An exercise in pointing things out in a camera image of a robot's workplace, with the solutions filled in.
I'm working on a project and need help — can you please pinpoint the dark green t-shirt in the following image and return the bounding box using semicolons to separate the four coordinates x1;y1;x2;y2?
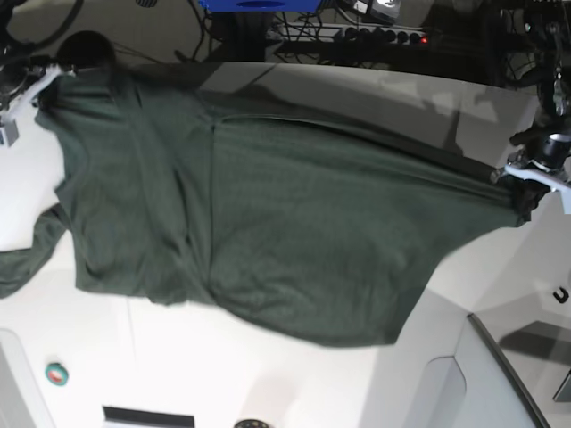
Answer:
1;69;542;348

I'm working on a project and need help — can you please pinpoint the white tray with black slot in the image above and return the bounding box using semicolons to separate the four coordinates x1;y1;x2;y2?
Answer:
103;407;195;428

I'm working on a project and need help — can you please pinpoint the black U-shaped clip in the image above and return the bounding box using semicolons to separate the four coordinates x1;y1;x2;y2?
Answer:
552;287;570;304

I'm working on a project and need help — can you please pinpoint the blue plastic bin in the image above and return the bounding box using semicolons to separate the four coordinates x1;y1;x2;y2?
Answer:
199;0;321;13

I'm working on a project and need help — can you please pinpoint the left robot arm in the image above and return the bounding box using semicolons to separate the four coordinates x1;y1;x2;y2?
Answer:
482;1;570;213

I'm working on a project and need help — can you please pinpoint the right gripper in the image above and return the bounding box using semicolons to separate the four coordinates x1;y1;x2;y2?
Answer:
1;62;76;125

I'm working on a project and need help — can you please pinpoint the black round dotted object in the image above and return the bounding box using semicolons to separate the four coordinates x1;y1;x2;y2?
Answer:
235;419;269;428

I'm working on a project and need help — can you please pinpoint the white power strip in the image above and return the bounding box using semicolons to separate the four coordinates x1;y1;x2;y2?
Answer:
267;21;430;46

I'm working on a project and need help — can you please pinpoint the green red tape roll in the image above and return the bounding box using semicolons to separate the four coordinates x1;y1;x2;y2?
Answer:
45;362;69;386

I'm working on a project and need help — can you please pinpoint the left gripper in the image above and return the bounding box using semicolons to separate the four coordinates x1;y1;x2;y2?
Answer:
491;131;570;201

